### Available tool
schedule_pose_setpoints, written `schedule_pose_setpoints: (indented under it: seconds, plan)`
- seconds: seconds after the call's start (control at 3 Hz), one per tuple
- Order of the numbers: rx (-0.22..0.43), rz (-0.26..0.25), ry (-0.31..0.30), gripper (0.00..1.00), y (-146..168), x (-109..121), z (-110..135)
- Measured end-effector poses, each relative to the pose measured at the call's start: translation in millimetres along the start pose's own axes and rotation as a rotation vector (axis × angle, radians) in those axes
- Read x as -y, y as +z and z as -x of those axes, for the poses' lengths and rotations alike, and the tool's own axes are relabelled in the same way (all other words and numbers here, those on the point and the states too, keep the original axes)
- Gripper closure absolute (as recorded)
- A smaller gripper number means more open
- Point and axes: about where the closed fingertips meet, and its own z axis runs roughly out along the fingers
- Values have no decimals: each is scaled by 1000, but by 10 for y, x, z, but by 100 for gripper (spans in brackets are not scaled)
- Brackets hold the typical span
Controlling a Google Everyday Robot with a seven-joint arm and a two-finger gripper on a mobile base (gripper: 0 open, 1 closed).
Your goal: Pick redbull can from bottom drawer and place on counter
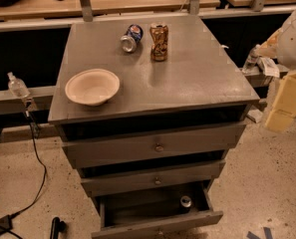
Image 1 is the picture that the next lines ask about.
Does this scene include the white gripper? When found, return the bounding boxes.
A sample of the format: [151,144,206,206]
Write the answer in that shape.
[273,9,296,118]

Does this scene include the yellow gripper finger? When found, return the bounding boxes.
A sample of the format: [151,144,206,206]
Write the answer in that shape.
[265,111,293,132]

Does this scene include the silver blue redbull can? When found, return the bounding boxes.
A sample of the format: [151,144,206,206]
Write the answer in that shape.
[179,195,192,213]

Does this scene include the grey open bottom drawer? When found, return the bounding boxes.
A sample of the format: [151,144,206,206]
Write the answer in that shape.
[92,182,223,239]

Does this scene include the grey wooden drawer cabinet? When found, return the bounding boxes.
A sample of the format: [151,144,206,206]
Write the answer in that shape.
[47,14,261,239]

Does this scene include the crushed gold brown can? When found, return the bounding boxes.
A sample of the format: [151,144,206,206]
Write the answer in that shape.
[149,23,168,62]

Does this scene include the blue pepsi can lying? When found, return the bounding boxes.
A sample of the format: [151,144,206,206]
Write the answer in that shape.
[120,24,144,53]

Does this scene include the grey middle drawer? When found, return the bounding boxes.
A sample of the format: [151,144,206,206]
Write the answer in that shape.
[81,160,225,197]

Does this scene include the grey top drawer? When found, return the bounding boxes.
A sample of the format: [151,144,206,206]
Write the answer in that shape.
[63,122,245,168]

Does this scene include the small white box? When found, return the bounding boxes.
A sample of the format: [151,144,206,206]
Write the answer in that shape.
[247,109,263,123]

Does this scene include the white paper packet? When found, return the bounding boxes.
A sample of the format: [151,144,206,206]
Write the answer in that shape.
[257,57,280,78]

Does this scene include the clear plastic water bottle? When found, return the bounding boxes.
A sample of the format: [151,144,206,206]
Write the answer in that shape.
[242,44,260,74]

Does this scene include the blue tape strips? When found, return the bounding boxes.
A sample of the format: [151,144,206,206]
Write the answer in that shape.
[246,227,275,239]

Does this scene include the white paper bowl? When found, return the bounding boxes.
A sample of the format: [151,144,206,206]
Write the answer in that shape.
[65,69,120,106]

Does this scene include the clear sanitizer pump bottle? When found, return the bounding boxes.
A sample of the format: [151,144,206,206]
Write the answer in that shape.
[8,72,30,99]

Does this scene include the grey metal post left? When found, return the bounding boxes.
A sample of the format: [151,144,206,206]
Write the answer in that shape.
[80,0,93,22]

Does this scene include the black cylindrical handle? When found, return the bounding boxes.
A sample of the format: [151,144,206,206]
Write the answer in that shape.
[50,217,67,239]

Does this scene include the black power cable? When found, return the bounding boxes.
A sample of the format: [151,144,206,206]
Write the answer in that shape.
[9,110,48,219]

